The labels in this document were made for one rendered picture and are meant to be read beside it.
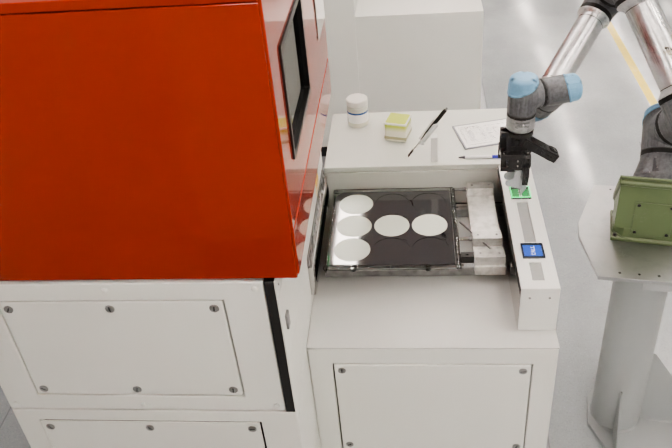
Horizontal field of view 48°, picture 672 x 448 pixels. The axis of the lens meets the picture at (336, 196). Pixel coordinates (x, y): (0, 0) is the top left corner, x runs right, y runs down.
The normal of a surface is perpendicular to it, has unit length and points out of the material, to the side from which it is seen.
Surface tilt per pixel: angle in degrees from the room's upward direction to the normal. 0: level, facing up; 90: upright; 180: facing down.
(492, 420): 90
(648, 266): 0
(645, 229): 90
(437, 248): 0
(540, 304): 90
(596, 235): 0
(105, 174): 90
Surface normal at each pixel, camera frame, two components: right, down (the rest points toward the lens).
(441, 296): -0.08, -0.82
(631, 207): -0.29, 0.57
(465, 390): -0.07, 0.58
